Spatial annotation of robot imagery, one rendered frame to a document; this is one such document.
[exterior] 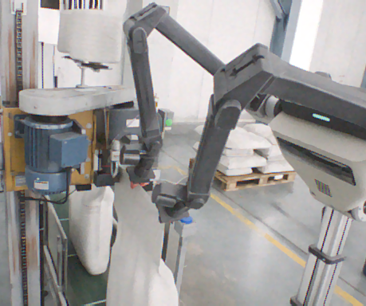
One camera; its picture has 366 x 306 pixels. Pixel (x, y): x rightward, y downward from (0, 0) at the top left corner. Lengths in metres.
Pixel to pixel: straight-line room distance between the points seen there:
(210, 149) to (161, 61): 4.55
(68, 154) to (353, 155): 0.82
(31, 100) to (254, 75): 0.73
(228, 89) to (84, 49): 0.63
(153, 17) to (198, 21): 5.22
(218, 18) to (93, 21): 5.40
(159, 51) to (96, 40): 4.13
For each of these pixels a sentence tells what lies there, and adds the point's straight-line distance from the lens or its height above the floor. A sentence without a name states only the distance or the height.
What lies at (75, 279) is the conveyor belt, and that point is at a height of 0.38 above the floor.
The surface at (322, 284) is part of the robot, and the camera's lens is 1.49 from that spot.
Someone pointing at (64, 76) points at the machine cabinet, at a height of 1.10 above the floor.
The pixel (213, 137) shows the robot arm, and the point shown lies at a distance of 0.76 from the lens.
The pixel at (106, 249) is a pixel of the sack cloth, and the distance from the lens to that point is 2.03.
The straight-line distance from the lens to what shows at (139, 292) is 1.33.
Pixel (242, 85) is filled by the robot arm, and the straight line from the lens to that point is 0.63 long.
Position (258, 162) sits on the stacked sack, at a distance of 4.37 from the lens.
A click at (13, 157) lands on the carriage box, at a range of 1.40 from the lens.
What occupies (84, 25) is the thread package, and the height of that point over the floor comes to 1.64.
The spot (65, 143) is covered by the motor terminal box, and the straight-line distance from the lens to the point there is 1.12.
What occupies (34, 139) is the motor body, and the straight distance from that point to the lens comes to 1.20.
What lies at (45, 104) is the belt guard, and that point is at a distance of 1.14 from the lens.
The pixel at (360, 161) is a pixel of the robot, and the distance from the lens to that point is 1.03.
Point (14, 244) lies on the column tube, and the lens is 1.62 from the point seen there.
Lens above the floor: 1.63
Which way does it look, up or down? 18 degrees down
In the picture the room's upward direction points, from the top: 7 degrees clockwise
